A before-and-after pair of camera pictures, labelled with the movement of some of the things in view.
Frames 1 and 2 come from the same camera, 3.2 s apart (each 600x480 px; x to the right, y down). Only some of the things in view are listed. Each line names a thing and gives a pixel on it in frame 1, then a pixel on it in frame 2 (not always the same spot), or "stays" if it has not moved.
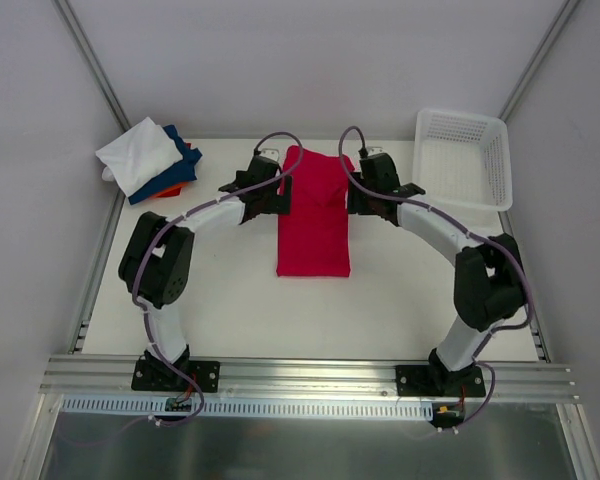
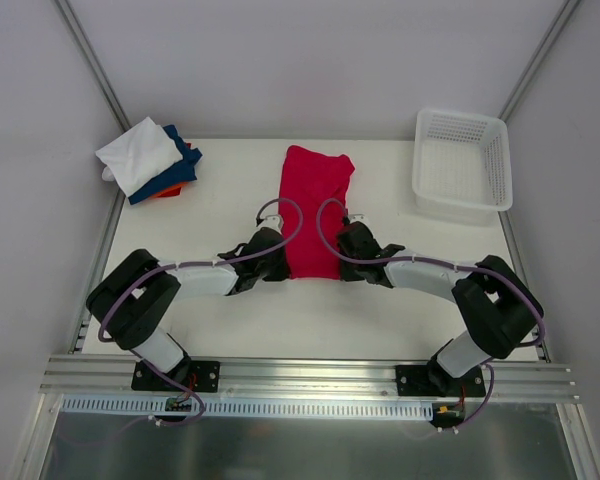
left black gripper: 282,195 → 274,265
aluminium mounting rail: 81,376 stays
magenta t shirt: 313,237 stays
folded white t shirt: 137,153 stays
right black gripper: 355,201 → 353,264
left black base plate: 159,375 stays
